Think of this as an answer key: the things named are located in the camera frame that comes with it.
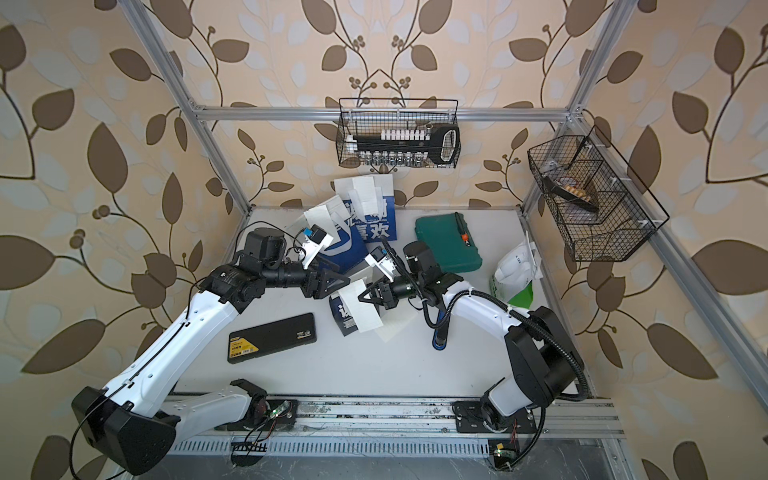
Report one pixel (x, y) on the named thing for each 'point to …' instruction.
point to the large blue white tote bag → (382, 230)
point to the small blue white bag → (345, 320)
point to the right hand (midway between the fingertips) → (361, 297)
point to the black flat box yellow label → (271, 337)
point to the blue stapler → (440, 336)
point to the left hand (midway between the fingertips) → (337, 270)
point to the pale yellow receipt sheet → (394, 320)
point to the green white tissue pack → (517, 269)
